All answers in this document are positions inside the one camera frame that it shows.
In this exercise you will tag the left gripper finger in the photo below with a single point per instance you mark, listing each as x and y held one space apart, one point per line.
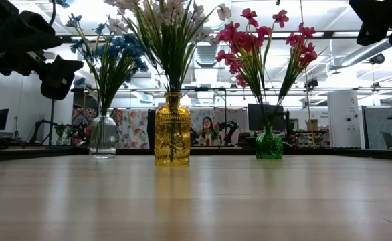
60 78
38 31

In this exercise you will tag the red artificial flower bunch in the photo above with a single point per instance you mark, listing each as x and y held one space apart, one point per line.
280 18
303 50
236 38

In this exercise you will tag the black background robot arm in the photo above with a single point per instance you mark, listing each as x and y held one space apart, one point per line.
229 129
43 129

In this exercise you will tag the clear glass vase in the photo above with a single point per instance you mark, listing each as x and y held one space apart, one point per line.
103 137

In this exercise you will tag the yellow glass vase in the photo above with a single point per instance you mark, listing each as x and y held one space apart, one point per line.
172 134

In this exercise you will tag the green glass vase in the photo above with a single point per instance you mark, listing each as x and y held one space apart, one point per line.
269 145

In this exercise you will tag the black ceiling spotlight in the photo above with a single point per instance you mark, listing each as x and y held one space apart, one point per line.
377 58
312 83

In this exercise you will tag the colourful patterned fabric panel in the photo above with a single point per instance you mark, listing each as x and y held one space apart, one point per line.
82 115

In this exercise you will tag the thin black tripod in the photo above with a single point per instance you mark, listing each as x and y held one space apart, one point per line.
15 130

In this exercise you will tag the floral fabric panel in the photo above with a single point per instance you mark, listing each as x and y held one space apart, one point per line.
132 129

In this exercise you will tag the tall white cabinet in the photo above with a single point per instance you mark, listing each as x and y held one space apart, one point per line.
344 117

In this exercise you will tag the person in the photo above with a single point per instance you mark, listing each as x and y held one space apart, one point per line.
208 125

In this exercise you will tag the large black monitor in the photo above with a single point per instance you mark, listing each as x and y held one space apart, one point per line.
253 115

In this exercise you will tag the black overhead frame bar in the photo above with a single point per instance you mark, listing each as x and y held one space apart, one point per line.
328 34

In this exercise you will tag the black aluminium table frame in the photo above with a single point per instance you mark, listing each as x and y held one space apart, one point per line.
350 153

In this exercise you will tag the silver ceiling duct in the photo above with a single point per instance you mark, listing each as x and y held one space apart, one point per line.
206 55

